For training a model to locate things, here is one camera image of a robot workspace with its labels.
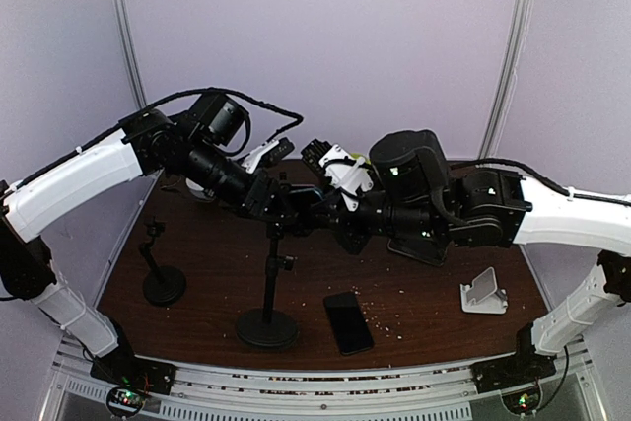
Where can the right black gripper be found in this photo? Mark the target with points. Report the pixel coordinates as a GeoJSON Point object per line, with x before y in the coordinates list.
{"type": "Point", "coordinates": [353, 243]}

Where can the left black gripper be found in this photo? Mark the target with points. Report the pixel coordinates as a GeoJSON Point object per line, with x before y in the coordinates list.
{"type": "Point", "coordinates": [258, 193]}

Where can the black phone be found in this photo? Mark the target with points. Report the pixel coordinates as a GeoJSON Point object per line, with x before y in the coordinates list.
{"type": "Point", "coordinates": [350, 330]}

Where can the silver phone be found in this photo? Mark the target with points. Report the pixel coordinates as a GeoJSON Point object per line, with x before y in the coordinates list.
{"type": "Point", "coordinates": [419, 253]}

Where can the tall black phone stand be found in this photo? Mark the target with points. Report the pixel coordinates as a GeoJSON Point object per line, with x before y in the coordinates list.
{"type": "Point", "coordinates": [266, 328]}

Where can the blue phone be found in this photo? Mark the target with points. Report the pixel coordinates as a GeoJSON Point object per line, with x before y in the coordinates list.
{"type": "Point", "coordinates": [303, 197]}

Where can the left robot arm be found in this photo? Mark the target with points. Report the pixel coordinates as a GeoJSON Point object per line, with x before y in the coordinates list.
{"type": "Point", "coordinates": [180, 134]}

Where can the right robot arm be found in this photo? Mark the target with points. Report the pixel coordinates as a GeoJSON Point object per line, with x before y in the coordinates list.
{"type": "Point", "coordinates": [406, 190]}

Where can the white phone stand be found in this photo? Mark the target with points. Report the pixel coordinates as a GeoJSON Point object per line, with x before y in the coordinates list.
{"type": "Point", "coordinates": [483, 295]}

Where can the green bowl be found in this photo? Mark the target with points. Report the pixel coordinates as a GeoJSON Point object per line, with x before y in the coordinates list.
{"type": "Point", "coordinates": [362, 159]}

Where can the white bowl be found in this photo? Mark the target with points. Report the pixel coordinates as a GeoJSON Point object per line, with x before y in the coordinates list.
{"type": "Point", "coordinates": [198, 192]}

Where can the right circuit board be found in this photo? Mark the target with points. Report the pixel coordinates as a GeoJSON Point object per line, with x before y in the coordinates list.
{"type": "Point", "coordinates": [522, 402]}

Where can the circuit board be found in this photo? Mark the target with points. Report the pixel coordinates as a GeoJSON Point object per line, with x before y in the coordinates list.
{"type": "Point", "coordinates": [522, 402]}
{"type": "Point", "coordinates": [125, 402]}

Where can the left circuit board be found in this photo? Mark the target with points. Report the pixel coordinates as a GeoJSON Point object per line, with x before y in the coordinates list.
{"type": "Point", "coordinates": [125, 402]}

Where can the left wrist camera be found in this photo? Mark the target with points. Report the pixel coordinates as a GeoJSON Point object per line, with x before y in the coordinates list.
{"type": "Point", "coordinates": [267, 155]}

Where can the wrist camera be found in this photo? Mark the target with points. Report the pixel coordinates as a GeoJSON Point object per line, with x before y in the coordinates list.
{"type": "Point", "coordinates": [267, 155]}
{"type": "Point", "coordinates": [336, 166]}

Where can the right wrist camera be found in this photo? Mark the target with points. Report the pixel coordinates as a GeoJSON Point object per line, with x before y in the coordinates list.
{"type": "Point", "coordinates": [336, 166]}

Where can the front aluminium rail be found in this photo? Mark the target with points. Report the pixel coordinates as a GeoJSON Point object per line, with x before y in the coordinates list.
{"type": "Point", "coordinates": [431, 392]}

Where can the right aluminium frame post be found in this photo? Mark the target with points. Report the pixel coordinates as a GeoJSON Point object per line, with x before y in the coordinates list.
{"type": "Point", "coordinates": [507, 79]}

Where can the aluminium frame post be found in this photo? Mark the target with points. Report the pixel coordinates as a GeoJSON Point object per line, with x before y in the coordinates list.
{"type": "Point", "coordinates": [128, 52]}
{"type": "Point", "coordinates": [507, 79]}

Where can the left aluminium frame post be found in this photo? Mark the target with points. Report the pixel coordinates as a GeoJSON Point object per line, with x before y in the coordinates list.
{"type": "Point", "coordinates": [128, 52]}

